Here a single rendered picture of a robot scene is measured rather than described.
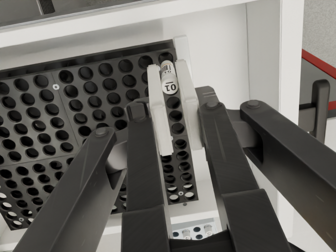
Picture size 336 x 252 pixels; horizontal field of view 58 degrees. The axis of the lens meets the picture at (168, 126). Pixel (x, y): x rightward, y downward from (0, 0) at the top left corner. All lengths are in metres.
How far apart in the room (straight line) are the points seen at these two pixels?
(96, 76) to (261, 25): 0.15
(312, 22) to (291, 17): 1.07
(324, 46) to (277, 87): 1.10
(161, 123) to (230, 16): 0.21
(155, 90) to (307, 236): 0.56
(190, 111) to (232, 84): 0.21
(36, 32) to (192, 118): 0.18
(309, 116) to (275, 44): 0.08
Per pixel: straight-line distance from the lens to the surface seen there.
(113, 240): 0.62
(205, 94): 0.17
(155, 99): 0.16
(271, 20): 0.27
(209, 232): 0.54
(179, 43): 0.32
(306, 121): 0.32
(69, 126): 0.31
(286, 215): 0.36
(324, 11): 1.34
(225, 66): 0.35
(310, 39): 1.34
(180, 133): 0.30
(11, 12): 0.57
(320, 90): 0.31
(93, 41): 0.34
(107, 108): 0.29
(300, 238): 0.69
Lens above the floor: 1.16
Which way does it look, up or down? 61 degrees down
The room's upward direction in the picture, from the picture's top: 174 degrees clockwise
